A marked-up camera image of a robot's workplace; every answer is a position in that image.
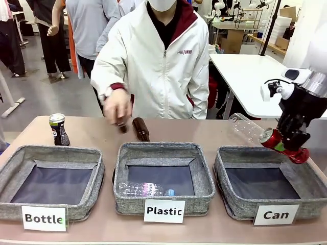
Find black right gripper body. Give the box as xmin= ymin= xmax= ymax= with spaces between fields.
xmin=277 ymin=84 xmax=327 ymax=131

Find red soda can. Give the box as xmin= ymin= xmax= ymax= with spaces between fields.
xmin=259 ymin=127 xmax=310 ymax=164

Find person's right forearm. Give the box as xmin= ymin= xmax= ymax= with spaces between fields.
xmin=90 ymin=48 xmax=130 ymax=101

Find grey basket labelled can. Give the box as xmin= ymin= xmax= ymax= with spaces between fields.
xmin=213 ymin=145 xmax=327 ymax=221

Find white can label card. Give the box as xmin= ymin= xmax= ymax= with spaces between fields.
xmin=253 ymin=204 xmax=300 ymax=227

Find grey basket labelled plastic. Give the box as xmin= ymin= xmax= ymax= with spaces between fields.
xmin=112 ymin=141 xmax=216 ymax=216

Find black pepsi can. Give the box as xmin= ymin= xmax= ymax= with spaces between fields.
xmin=49 ymin=113 xmax=71 ymax=146

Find grey basket labelled bottle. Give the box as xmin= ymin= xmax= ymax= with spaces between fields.
xmin=0 ymin=144 xmax=106 ymax=222

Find person's right hand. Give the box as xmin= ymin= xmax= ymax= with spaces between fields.
xmin=103 ymin=87 xmax=134 ymax=126

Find clear plastic bottle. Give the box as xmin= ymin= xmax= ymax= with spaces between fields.
xmin=228 ymin=112 xmax=264 ymax=144

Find white table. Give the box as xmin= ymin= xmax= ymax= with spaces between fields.
xmin=208 ymin=53 xmax=327 ymax=119

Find wooden shelf board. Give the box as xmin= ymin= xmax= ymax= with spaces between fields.
xmin=247 ymin=33 xmax=287 ymax=56

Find white foam boxes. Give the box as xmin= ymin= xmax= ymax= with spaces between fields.
xmin=269 ymin=16 xmax=293 ymax=44

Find red bag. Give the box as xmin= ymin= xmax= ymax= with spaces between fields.
xmin=207 ymin=76 xmax=218 ymax=110

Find black pole stand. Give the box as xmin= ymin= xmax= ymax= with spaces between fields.
xmin=260 ymin=0 xmax=282 ymax=57

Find large cardboard box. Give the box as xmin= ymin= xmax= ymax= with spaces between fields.
xmin=219 ymin=30 xmax=252 ymax=55

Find small cardboard box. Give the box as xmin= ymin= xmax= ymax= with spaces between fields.
xmin=279 ymin=6 xmax=297 ymax=18

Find person in white jacket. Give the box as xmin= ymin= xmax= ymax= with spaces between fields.
xmin=90 ymin=0 xmax=211 ymax=120

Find large brown glass bottle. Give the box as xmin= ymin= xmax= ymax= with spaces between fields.
xmin=131 ymin=117 xmax=151 ymax=142

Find white plastic label card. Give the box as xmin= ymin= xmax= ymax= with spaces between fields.
xmin=143 ymin=199 xmax=186 ymax=224

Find crushed clear water bottle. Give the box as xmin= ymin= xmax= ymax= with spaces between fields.
xmin=118 ymin=181 xmax=175 ymax=198

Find white face mask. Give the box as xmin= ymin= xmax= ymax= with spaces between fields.
xmin=147 ymin=0 xmax=177 ymax=13

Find bystander in grey shirt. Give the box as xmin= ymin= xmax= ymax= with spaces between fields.
xmin=65 ymin=0 xmax=121 ymax=79

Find bystander in black trousers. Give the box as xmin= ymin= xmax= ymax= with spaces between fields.
xmin=26 ymin=0 xmax=72 ymax=79

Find white bottle label card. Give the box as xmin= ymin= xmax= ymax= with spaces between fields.
xmin=21 ymin=205 xmax=68 ymax=232

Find white desk leg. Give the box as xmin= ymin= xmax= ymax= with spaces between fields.
xmin=0 ymin=68 xmax=26 ymax=118

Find bystander in dark clothes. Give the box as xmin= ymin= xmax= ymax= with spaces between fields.
xmin=0 ymin=0 xmax=27 ymax=78

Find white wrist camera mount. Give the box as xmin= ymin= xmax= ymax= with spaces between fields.
xmin=260 ymin=80 xmax=296 ymax=103

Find black wire rack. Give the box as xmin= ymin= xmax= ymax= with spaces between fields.
xmin=234 ymin=8 xmax=264 ymax=29

